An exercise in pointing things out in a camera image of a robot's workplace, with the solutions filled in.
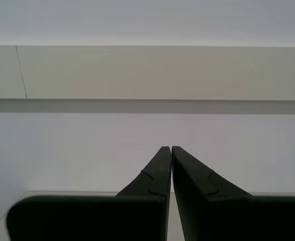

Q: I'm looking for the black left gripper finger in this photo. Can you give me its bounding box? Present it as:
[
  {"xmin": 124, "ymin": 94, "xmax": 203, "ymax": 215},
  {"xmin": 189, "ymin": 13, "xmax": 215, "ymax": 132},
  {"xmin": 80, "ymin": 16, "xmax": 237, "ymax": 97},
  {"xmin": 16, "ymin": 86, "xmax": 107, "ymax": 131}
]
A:
[
  {"xmin": 6, "ymin": 146, "xmax": 172, "ymax": 241},
  {"xmin": 172, "ymin": 146, "xmax": 295, "ymax": 241}
]

